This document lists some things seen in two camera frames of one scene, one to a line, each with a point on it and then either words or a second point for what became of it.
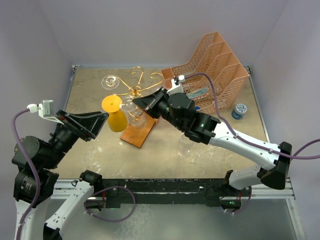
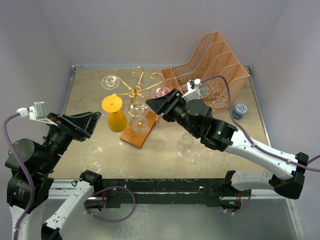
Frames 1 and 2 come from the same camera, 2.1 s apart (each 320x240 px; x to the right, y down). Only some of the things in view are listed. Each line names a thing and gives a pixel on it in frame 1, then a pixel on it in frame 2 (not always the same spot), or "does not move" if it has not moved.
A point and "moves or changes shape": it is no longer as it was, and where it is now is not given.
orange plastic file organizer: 212,56 does not move
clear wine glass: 137,118 moves or changes shape
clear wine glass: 110,82 does not move
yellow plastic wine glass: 117,119 does not move
